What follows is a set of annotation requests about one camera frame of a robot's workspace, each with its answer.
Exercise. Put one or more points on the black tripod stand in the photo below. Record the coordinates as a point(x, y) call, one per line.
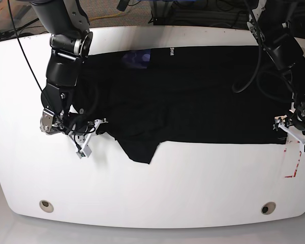
point(8, 34)

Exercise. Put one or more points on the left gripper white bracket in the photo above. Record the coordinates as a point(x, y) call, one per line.
point(282, 122)

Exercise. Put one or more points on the table cable grommet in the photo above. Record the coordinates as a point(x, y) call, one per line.
point(46, 206)
point(268, 208)

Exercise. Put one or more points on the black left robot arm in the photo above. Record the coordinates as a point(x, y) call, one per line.
point(270, 24)

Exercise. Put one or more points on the black metal frame on floor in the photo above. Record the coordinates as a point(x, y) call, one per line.
point(160, 11)

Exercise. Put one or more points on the red tape rectangle marking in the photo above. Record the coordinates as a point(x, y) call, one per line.
point(291, 159)

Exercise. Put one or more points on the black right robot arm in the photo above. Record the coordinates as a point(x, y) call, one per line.
point(70, 41)

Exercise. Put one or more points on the left table cable grommet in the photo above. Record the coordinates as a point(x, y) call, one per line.
point(46, 206)

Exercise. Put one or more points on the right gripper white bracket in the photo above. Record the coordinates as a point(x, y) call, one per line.
point(81, 137)

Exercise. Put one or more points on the right table cable grommet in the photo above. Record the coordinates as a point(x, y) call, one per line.
point(268, 208)

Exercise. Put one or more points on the black T-shirt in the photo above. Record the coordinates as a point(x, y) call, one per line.
point(181, 94)

